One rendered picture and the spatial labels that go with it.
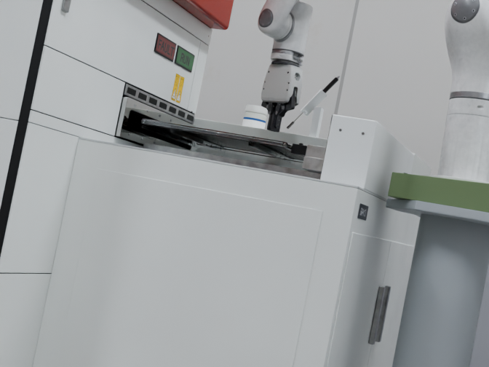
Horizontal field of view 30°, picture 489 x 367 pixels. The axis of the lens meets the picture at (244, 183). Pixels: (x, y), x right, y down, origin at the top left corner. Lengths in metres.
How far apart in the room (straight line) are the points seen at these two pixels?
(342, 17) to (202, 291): 2.27
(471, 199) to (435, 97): 1.87
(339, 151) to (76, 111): 0.57
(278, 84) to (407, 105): 1.48
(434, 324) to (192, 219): 0.55
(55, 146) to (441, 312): 0.87
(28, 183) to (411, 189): 0.78
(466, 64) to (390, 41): 1.84
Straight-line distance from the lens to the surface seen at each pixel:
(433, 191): 1.91
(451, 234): 1.96
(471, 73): 2.02
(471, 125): 2.00
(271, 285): 1.82
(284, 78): 2.33
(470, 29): 1.99
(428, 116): 3.73
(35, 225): 1.93
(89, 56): 2.01
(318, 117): 2.48
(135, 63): 2.20
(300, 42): 2.35
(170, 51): 2.37
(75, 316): 1.99
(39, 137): 1.88
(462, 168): 1.99
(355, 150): 1.86
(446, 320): 1.96
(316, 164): 2.06
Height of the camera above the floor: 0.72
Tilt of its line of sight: 2 degrees up
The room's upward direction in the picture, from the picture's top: 11 degrees clockwise
